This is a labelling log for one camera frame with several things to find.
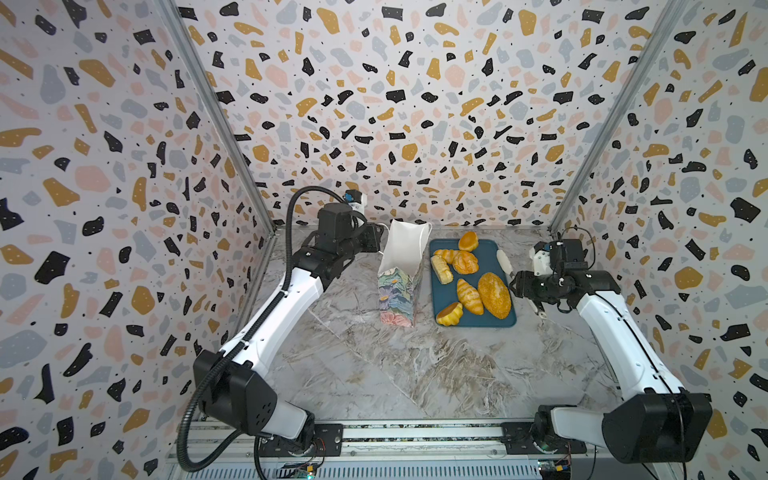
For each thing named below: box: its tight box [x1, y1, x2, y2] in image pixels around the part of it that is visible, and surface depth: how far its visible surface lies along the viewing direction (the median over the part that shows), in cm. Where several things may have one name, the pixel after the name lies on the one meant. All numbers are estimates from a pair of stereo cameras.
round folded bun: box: [452, 250, 479, 275], surface depth 106 cm
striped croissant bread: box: [456, 278, 484, 315], surface depth 99 cm
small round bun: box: [458, 231, 479, 251], surface depth 115 cm
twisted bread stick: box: [433, 249, 456, 264], surface depth 111 cm
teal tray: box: [430, 239, 517, 328], surface depth 99 cm
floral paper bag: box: [377, 219, 433, 328], surface depth 86 cm
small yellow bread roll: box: [436, 302, 463, 326], surface depth 93 cm
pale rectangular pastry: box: [430, 255, 454, 285], surface depth 105 cm
